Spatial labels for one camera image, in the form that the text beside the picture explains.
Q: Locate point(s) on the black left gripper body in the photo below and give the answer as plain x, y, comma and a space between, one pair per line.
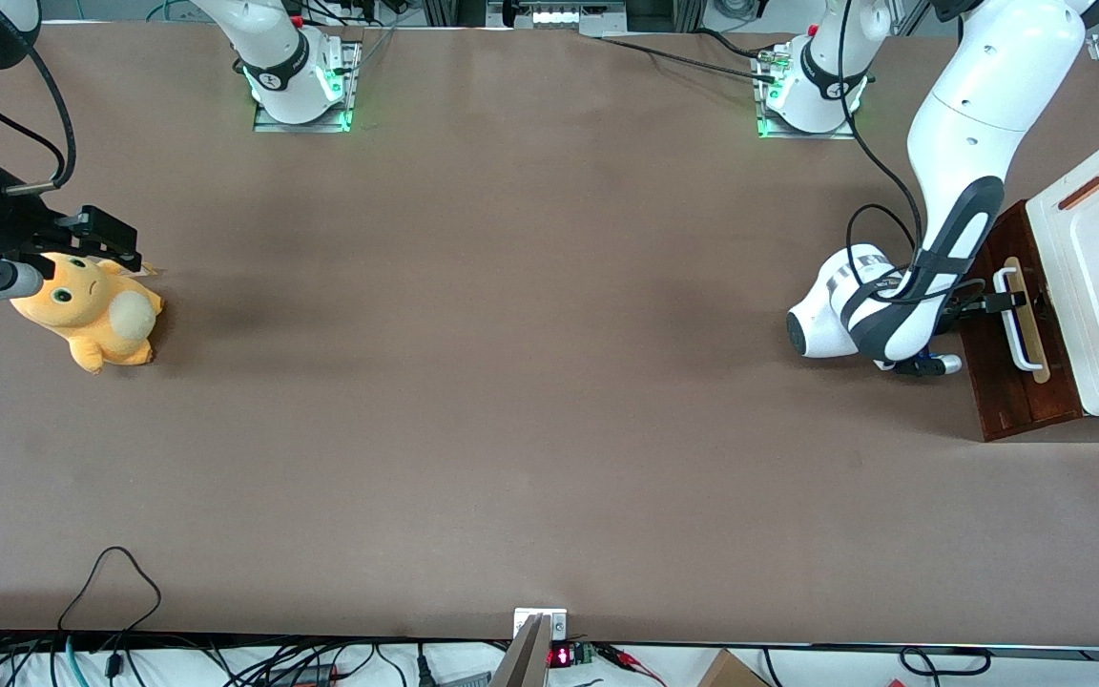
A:
967, 307

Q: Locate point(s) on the black power plug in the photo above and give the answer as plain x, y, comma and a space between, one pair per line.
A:
424, 668

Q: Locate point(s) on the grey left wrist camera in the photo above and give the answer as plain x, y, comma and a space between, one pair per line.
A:
936, 365

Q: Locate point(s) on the black power adapter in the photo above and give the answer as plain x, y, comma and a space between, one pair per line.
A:
306, 676

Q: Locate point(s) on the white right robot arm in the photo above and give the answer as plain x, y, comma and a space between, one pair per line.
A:
282, 67

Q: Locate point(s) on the white mounting bracket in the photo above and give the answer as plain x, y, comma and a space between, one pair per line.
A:
559, 625

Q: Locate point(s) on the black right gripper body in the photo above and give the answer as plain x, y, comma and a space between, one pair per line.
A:
17, 227

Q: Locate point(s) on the white power strip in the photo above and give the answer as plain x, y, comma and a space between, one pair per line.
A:
554, 16

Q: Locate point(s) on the dark brown wooden drawer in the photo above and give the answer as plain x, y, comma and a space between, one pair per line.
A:
1007, 401

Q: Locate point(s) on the brown cardboard box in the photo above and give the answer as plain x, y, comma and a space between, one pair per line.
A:
729, 673

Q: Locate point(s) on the yellow plush toy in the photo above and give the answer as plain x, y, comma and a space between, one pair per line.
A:
96, 315

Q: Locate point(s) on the red and black clip leads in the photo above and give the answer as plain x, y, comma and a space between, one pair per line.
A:
621, 656

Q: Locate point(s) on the grey camera mount bar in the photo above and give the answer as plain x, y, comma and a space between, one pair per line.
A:
523, 663

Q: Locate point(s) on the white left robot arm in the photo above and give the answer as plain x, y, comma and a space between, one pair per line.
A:
969, 114

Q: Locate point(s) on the red LED display module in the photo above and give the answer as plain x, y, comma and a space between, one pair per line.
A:
560, 655

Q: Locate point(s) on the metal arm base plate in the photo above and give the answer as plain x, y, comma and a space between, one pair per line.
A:
802, 135
301, 126

